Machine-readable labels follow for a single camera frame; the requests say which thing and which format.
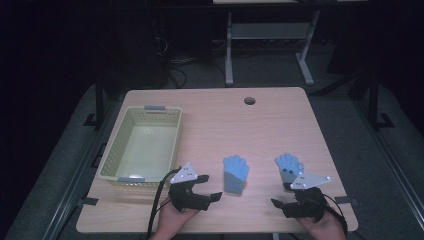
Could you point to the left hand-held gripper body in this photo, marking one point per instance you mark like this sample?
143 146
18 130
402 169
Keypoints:
184 174

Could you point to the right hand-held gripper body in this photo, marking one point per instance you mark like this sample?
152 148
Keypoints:
308 203

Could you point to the blue and grey glove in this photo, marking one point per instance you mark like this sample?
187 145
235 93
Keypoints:
235 173
287 165

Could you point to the pale yellow plastic basket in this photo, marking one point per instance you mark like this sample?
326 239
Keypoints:
143 146

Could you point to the person's right hand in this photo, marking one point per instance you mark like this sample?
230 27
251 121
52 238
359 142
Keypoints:
325 228

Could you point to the person's left hand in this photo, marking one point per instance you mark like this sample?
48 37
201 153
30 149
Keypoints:
170 221

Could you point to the black tape strip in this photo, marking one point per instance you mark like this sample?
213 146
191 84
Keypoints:
346 200
88 201

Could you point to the black metal stand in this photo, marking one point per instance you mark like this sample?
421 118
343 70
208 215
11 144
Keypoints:
99 100
373 100

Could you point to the grey metal floor rail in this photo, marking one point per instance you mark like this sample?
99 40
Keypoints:
75 193
393 166

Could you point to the grey metal desk frame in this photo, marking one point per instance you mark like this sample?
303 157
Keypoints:
266 30

